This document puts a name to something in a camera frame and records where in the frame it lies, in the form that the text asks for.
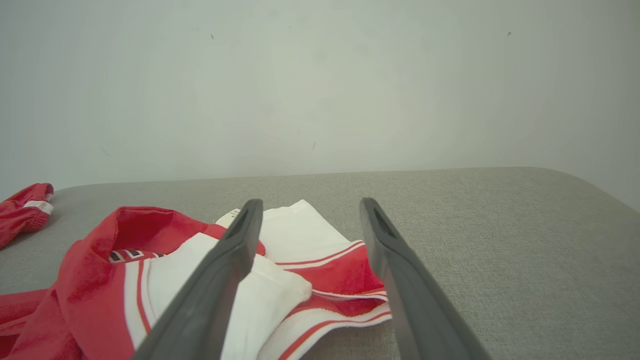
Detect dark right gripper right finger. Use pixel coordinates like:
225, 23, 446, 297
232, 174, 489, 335
359, 197, 493, 360

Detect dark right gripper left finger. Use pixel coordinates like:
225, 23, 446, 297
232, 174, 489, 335
131, 198, 264, 360

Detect red white number 23 jersey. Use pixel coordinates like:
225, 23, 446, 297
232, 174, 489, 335
0, 199, 393, 360

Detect red shorts with white stripe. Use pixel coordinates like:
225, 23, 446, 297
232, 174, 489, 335
0, 183, 54, 249

